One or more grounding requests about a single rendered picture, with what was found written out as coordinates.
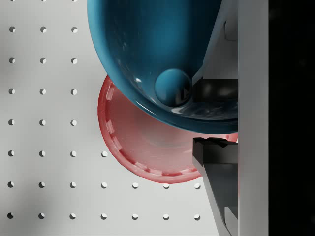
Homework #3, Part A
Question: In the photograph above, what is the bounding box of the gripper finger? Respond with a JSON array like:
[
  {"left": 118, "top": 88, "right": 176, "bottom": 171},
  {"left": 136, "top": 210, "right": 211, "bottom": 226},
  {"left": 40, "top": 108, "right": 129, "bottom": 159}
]
[
  {"left": 192, "top": 136, "right": 239, "bottom": 236},
  {"left": 191, "top": 0, "right": 239, "bottom": 102}
]

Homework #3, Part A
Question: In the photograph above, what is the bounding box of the blue mug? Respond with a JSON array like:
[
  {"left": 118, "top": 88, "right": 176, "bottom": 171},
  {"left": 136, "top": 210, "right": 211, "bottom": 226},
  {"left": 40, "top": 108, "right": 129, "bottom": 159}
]
[{"left": 86, "top": 0, "right": 239, "bottom": 135}]

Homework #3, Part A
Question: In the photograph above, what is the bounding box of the red plate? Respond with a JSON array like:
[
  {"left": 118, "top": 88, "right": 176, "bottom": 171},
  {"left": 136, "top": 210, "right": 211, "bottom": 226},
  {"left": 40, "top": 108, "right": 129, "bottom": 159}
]
[{"left": 96, "top": 74, "right": 239, "bottom": 184}]

